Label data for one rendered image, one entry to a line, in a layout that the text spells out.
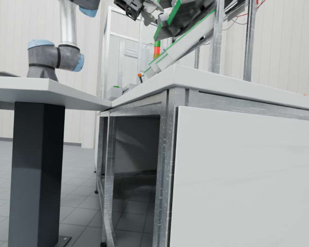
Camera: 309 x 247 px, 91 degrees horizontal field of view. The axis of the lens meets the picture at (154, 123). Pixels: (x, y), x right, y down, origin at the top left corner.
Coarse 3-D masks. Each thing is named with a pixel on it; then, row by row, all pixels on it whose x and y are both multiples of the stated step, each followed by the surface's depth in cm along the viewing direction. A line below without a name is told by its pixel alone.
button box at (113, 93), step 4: (112, 88) 89; (116, 88) 90; (120, 88) 91; (108, 92) 98; (112, 92) 89; (116, 92) 90; (120, 92) 91; (108, 96) 97; (112, 96) 89; (116, 96) 90; (120, 96) 91; (112, 100) 107
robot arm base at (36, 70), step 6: (30, 66) 77; (36, 66) 77; (42, 66) 78; (48, 66) 80; (30, 72) 77; (36, 72) 77; (42, 72) 78; (48, 72) 80; (54, 72) 84; (54, 78) 82
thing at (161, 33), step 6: (162, 24) 67; (180, 24) 71; (186, 24) 73; (156, 30) 73; (162, 30) 70; (168, 30) 72; (174, 30) 75; (156, 36) 75; (162, 36) 76; (168, 36) 79
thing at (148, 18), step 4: (144, 8) 71; (144, 12) 72; (144, 16) 72; (148, 16) 73; (152, 16) 73; (144, 20) 72; (148, 20) 73; (152, 20) 74; (156, 20) 74; (144, 24) 73; (148, 24) 74; (156, 24) 75
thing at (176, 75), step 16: (176, 64) 22; (160, 80) 26; (176, 80) 22; (192, 80) 23; (208, 80) 25; (224, 80) 26; (240, 80) 28; (128, 96) 46; (144, 96) 35; (224, 96) 29; (240, 96) 28; (256, 96) 30; (272, 96) 32; (288, 96) 34; (304, 96) 37
